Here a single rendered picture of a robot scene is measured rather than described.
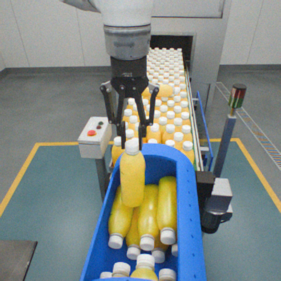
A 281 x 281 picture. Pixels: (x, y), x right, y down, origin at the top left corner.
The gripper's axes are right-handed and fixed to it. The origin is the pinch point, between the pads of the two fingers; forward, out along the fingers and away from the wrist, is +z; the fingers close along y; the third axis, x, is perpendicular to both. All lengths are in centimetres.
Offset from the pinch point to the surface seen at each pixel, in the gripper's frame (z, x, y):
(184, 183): 12.9, -2.8, 14.4
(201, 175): 33.0, 21.3, 24.3
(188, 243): 13.1, -19.9, 14.7
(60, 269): 133, 20, -59
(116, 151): 27.0, 26.0, -11.4
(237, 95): 11, 52, 41
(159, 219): 20.5, -9.6, 8.4
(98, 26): 42, 414, -128
